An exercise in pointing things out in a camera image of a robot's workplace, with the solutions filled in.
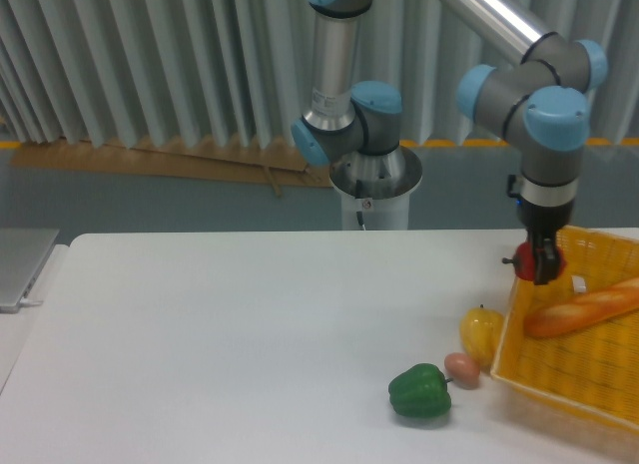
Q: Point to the silver laptop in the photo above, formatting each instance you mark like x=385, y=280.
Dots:
x=24, y=252

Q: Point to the yellow bell pepper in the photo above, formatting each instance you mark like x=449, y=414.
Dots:
x=480, y=332

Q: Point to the small white tag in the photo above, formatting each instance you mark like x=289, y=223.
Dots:
x=579, y=284

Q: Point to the yellow woven basket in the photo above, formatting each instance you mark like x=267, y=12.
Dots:
x=591, y=373

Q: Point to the baguette bread loaf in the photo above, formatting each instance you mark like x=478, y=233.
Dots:
x=583, y=310

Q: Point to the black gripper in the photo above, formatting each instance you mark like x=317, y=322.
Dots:
x=544, y=221

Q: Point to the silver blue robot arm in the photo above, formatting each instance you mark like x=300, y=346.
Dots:
x=539, y=106

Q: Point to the brown potato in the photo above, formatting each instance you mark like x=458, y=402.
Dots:
x=462, y=369

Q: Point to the green bell pepper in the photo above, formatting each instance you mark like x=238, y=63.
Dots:
x=420, y=392

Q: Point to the brown cardboard sheet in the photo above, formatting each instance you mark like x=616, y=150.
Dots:
x=277, y=166

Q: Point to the red bell pepper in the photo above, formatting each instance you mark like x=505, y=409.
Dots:
x=522, y=261

